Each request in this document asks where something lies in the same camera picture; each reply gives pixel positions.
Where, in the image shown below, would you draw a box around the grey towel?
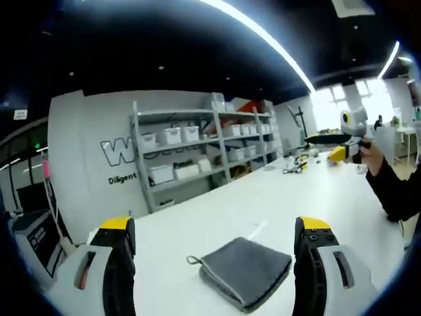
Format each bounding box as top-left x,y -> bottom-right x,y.
186,236 -> 294,313

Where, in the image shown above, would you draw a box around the person's right hand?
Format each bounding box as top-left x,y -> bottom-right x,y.
356,141 -> 387,177

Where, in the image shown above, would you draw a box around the black floor stand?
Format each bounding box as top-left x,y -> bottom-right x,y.
285,104 -> 310,149

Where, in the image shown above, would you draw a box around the yellow black hand tools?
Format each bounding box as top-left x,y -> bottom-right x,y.
282,154 -> 310,174

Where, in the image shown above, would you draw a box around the white side table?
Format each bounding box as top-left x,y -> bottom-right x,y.
393,126 -> 419,159

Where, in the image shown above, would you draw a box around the grey machine with dark panel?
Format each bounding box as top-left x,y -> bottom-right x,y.
11,210 -> 64,288

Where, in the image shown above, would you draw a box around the short ceiling light strip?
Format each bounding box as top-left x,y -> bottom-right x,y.
377,40 -> 401,80

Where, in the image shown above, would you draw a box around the long ceiling light strip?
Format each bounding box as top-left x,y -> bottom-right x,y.
199,0 -> 317,92

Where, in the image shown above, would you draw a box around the grey metal shelving rack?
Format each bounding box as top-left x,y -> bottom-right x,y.
129,93 -> 284,215

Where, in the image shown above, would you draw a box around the rows of white storage bins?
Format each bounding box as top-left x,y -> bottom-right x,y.
140,123 -> 280,186

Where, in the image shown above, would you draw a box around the white cable with pink tag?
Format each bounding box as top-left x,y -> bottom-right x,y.
40,154 -> 72,248

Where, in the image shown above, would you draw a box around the wall lettering sign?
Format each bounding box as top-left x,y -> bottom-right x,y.
99,137 -> 139,186

